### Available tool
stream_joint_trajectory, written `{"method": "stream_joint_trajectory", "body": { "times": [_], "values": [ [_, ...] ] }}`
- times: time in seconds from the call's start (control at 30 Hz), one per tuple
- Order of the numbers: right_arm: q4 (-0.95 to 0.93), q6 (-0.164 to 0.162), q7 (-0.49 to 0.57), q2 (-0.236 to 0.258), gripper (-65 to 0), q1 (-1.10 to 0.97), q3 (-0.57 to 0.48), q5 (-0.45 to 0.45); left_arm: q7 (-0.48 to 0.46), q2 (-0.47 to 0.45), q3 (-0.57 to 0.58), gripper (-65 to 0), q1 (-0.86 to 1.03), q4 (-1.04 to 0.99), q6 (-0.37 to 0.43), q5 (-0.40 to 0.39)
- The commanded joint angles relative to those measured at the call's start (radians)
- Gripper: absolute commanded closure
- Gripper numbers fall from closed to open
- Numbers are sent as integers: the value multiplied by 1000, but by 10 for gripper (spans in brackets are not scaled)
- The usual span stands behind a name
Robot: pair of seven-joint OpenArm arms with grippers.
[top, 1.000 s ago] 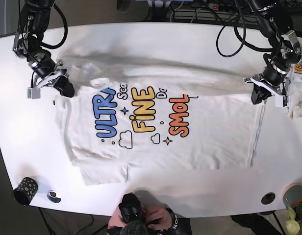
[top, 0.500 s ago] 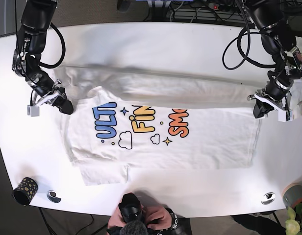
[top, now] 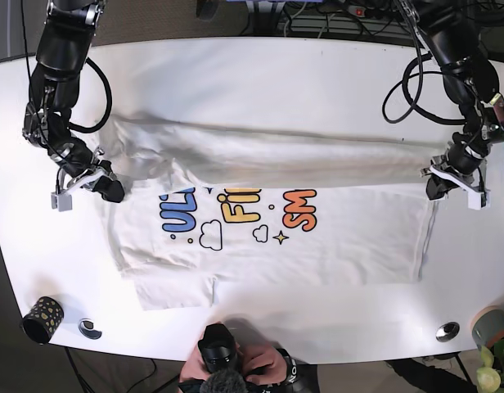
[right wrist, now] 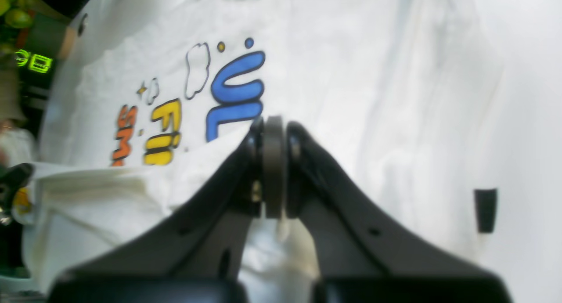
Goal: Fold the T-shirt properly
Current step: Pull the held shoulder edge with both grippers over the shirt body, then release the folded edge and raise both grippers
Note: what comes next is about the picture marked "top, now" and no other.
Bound right silver table grommet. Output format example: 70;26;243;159
435;322;460;343

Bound left silver table grommet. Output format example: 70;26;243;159
78;318;102;340

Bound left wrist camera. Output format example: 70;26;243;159
467;190;490;210

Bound photographer left hand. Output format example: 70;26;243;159
241;344;287;386

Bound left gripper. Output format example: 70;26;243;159
421;141;489;201

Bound fuzzy grey microphone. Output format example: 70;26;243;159
200;368;248;393

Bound camera strap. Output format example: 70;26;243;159
276;347;318;393

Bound silver table grommet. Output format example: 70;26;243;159
435;322;460;343
78;318;102;340

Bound black gold-spotted cup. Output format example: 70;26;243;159
21;296;65;345

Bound white colourful-text T-shirt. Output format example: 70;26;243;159
97;116;435;310

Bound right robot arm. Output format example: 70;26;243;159
22;1;125;211

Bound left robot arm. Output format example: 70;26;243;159
395;1;504;210

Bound photographer right hand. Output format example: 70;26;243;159
179;347;205;382

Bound black photo camera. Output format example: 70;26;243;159
178;323;257;392

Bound grey plant pot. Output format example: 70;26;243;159
470;306;504;350

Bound green potted plant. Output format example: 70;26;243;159
476;338;504;393

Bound tangled black cables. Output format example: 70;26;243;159
276;0;488;42

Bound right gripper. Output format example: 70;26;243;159
51;138;125;203

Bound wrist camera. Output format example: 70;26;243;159
51;192;73;212
467;190;490;210

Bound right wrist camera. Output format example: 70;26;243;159
51;192;73;212

